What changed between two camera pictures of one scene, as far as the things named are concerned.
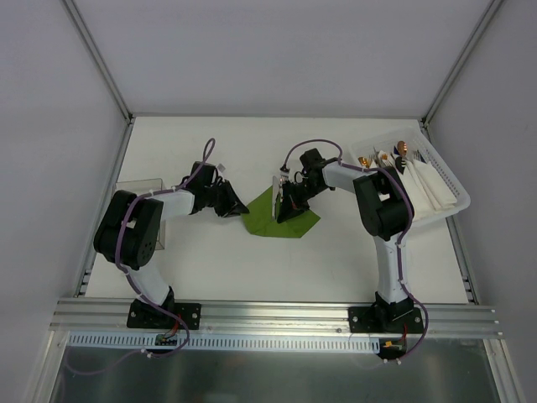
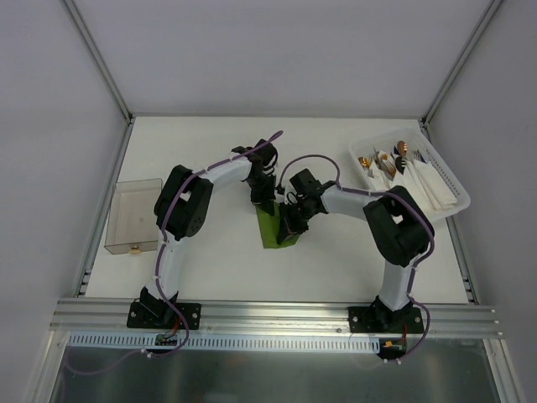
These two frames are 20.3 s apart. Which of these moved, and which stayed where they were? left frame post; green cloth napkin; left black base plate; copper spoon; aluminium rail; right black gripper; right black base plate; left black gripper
Moved: right black gripper; left black gripper; green cloth napkin
Stayed: left black base plate; right black base plate; left frame post; aluminium rail; copper spoon
